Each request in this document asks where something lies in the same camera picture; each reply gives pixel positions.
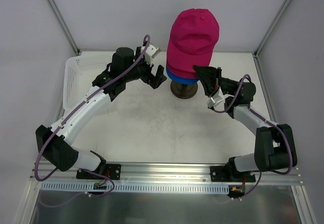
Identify blue cap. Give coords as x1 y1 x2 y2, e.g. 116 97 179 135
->
166 68 199 85

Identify pink cap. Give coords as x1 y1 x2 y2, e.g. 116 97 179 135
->
166 59 197 79
167 9 220 66

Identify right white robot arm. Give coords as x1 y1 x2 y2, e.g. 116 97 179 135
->
193 65 297 181

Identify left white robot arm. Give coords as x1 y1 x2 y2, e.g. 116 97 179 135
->
35 45 167 178

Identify white plastic basket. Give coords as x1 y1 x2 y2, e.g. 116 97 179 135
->
63 53 112 111

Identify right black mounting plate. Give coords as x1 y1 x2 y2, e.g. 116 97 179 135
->
210 165 256 183

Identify black mounting plate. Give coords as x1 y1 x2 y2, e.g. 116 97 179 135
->
210 165 256 183
76 163 122 180

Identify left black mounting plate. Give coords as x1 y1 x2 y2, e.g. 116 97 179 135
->
76 163 122 180

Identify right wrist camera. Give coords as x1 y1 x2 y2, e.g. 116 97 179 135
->
207 88 225 108

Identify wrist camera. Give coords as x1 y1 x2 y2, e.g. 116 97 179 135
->
144 44 160 67
207 88 225 108

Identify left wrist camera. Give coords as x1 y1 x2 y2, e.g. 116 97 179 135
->
144 44 160 67

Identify aluminium rail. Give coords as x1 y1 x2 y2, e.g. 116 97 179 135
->
29 160 304 185

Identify white slotted cable duct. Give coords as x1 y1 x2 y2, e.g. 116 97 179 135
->
40 181 230 195

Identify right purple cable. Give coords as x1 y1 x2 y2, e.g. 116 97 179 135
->
211 73 294 207

